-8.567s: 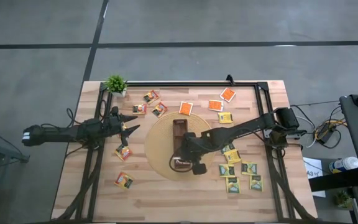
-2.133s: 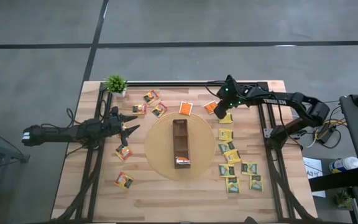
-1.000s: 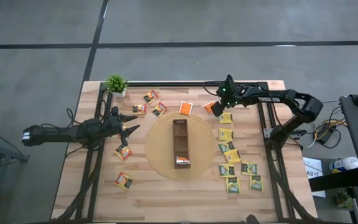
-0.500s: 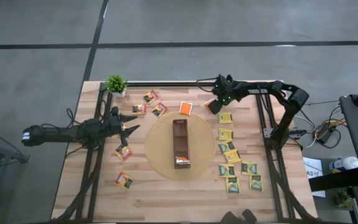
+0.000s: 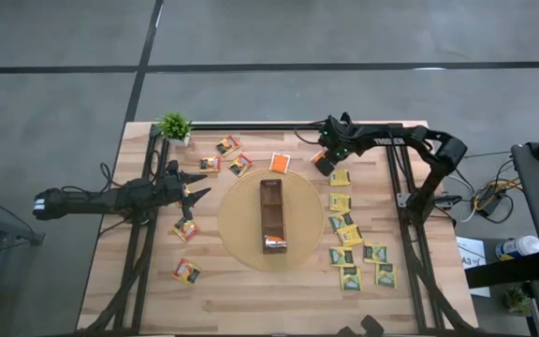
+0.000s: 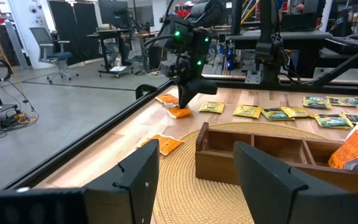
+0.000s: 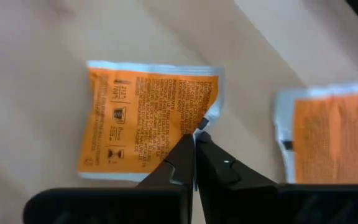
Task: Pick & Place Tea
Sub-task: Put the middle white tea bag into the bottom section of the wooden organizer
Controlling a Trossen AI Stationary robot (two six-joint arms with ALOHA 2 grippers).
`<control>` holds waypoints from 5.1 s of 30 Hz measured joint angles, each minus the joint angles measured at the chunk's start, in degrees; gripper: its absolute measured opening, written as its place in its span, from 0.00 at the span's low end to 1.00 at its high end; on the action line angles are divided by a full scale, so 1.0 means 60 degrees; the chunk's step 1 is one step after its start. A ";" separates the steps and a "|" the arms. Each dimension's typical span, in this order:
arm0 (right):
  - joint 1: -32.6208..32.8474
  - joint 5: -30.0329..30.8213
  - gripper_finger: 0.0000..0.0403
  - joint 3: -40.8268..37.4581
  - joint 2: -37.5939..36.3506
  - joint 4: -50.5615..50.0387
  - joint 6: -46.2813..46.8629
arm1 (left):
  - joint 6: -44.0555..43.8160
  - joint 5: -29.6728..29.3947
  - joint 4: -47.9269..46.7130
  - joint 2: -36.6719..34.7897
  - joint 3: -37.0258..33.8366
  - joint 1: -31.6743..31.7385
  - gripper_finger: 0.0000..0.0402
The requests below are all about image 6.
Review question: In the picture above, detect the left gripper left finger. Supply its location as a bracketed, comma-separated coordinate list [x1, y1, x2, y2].
[83, 139, 161, 224]

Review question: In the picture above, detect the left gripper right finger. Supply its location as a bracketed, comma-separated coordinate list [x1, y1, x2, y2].
[233, 141, 348, 224]

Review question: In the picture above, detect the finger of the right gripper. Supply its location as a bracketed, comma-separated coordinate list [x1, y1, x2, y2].
[184, 86, 199, 110]
[178, 85, 190, 110]

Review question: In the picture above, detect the brown wooden tea box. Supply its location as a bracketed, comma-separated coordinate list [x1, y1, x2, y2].
[195, 121, 358, 195]

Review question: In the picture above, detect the computer with blue lights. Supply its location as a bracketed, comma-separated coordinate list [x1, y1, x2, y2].
[224, 46, 236, 72]

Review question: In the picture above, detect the black table clamp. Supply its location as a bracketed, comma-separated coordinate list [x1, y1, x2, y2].
[135, 83, 158, 100]

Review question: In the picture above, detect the black computer tower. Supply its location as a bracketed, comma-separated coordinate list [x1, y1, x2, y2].
[147, 43, 167, 71]

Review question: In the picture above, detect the black equipment cart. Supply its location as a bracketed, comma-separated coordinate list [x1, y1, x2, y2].
[224, 0, 334, 75]

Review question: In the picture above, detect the round woven straw placemat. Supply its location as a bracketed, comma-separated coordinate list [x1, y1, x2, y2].
[150, 121, 329, 224]

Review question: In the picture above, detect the black standing desk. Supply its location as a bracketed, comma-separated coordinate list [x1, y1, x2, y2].
[87, 28, 164, 78]

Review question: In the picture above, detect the black desk monitor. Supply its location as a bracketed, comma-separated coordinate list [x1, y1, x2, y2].
[97, 0, 131, 28]

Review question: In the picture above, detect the black partition panel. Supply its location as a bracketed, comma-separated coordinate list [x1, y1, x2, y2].
[47, 0, 101, 63]

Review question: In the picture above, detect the grey office chair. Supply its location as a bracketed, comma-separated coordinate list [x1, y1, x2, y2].
[29, 27, 80, 84]

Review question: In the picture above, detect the white square pillar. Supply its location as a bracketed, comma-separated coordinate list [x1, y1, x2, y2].
[7, 0, 57, 70]

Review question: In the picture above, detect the black metal table frame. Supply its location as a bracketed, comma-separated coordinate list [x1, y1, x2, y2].
[4, 0, 358, 191]

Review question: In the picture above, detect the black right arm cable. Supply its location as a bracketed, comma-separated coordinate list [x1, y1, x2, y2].
[143, 0, 175, 52]

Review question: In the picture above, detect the yellow cable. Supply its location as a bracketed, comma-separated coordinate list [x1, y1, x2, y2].
[0, 29, 40, 125]

